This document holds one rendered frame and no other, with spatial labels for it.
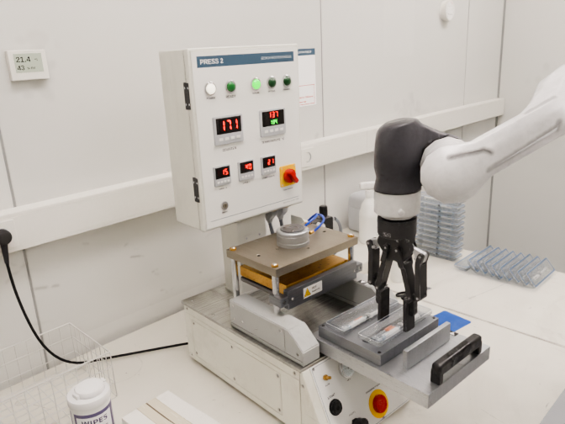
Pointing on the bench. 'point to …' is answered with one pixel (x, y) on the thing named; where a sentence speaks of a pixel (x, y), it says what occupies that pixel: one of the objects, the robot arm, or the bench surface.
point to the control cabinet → (234, 140)
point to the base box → (254, 372)
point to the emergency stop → (379, 403)
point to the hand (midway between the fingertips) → (396, 310)
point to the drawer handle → (473, 343)
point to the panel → (351, 394)
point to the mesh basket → (55, 377)
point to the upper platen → (255, 278)
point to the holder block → (378, 356)
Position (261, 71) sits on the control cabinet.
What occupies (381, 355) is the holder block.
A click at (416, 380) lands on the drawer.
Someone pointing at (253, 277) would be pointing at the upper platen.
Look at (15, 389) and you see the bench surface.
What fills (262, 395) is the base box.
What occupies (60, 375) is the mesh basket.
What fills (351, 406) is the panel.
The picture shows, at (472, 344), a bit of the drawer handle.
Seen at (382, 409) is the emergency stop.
